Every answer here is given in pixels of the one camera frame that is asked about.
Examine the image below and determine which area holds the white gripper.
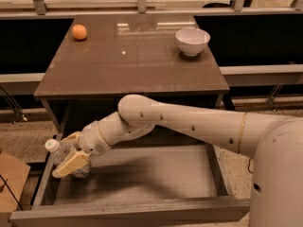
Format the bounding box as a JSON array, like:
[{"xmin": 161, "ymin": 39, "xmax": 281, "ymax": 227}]
[{"xmin": 52, "ymin": 121, "xmax": 111, "ymax": 178}]

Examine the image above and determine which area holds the clear plastic water bottle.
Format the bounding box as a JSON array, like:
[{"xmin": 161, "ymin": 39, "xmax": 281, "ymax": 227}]
[{"xmin": 45, "ymin": 139, "xmax": 81, "ymax": 167}]

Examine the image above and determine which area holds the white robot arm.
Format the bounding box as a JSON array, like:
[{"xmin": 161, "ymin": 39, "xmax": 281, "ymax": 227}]
[{"xmin": 52, "ymin": 95, "xmax": 303, "ymax": 227}]

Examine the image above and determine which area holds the grey open top drawer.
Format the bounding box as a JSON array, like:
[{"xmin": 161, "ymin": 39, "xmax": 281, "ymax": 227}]
[{"xmin": 10, "ymin": 136, "xmax": 250, "ymax": 227}]

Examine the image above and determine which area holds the grey cabinet with glossy top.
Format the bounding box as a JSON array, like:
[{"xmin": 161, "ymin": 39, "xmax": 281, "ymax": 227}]
[{"xmin": 33, "ymin": 13, "xmax": 230, "ymax": 144}]

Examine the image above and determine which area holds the brown cardboard box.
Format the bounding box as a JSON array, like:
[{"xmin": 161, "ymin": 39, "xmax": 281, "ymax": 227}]
[{"xmin": 0, "ymin": 150, "xmax": 30, "ymax": 214}]

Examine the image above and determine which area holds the orange fruit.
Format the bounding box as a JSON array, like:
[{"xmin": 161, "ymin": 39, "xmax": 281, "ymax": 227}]
[{"xmin": 72, "ymin": 25, "xmax": 87, "ymax": 41}]

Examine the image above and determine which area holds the white ceramic bowl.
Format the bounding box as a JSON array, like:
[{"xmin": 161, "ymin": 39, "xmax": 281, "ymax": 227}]
[{"xmin": 175, "ymin": 28, "xmax": 210, "ymax": 56}]

